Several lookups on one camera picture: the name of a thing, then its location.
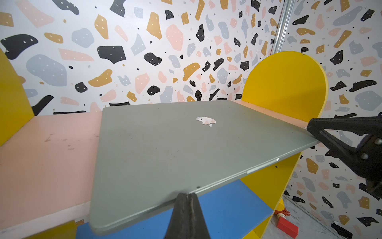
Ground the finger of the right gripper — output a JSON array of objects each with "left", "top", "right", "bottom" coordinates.
[{"left": 306, "top": 116, "right": 382, "bottom": 182}]

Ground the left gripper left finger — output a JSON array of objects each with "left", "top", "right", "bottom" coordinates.
[{"left": 164, "top": 193, "right": 191, "bottom": 239}]

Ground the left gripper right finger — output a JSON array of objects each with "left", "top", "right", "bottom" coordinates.
[{"left": 187, "top": 193, "right": 210, "bottom": 239}]

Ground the silver laptop computer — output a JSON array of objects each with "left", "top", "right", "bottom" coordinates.
[{"left": 89, "top": 100, "right": 318, "bottom": 236}]

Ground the red yellow toy figure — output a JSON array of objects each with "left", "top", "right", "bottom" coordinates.
[{"left": 274, "top": 199, "right": 299, "bottom": 239}]

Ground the yellow pink blue shelf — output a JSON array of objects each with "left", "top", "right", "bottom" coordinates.
[{"left": 1, "top": 51, "right": 329, "bottom": 239}]

